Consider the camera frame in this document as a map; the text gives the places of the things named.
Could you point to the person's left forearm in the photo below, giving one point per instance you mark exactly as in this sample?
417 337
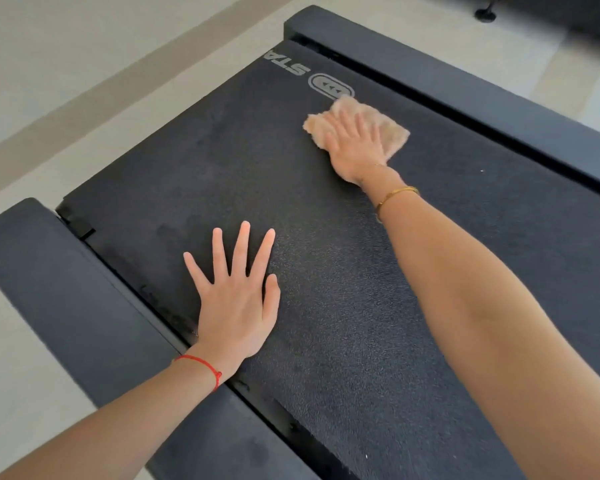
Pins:
115 424

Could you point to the black treadmill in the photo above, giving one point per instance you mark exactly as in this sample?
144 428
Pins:
355 294
580 14

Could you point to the person's left hand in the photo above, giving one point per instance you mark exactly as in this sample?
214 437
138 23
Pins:
235 314

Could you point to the person's right forearm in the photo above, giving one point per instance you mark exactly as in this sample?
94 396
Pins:
505 319

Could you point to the person's right hand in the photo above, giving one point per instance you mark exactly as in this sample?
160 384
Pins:
357 154

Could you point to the gold bangle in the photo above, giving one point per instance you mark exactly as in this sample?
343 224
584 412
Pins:
395 192

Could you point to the beige cleaning cloth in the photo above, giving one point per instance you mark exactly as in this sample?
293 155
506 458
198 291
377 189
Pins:
392 134

